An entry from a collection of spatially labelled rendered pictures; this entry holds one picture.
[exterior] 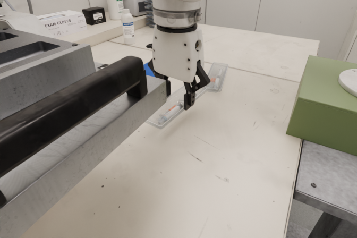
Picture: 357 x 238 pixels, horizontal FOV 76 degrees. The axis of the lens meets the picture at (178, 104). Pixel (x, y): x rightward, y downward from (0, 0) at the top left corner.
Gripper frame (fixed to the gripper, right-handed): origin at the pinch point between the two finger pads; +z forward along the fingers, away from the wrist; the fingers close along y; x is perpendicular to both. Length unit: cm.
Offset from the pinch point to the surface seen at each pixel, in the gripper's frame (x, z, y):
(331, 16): -224, 22, -14
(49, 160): 31.0, -14.6, -11.3
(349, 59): -184, 45, -39
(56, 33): -13, 2, 71
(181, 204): 16.8, 7.5, -13.0
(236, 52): -52, 8, 7
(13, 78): 29.2, -18.1, -4.9
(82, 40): -18, 4, 61
